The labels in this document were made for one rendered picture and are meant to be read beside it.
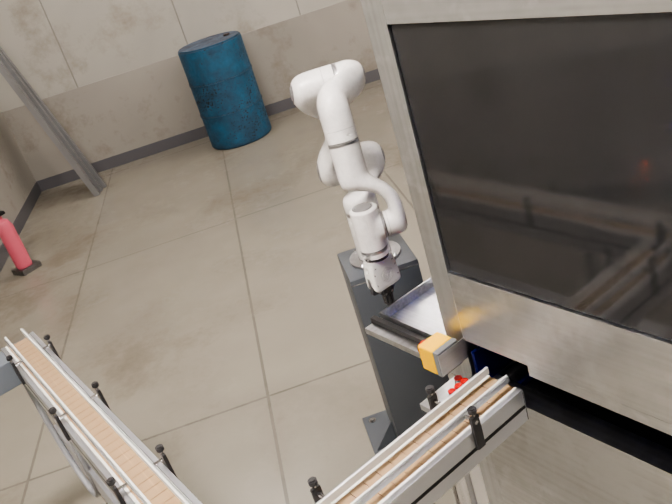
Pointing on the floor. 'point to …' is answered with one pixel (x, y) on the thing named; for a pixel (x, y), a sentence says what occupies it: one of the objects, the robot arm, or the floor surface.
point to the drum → (225, 90)
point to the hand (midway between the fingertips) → (388, 298)
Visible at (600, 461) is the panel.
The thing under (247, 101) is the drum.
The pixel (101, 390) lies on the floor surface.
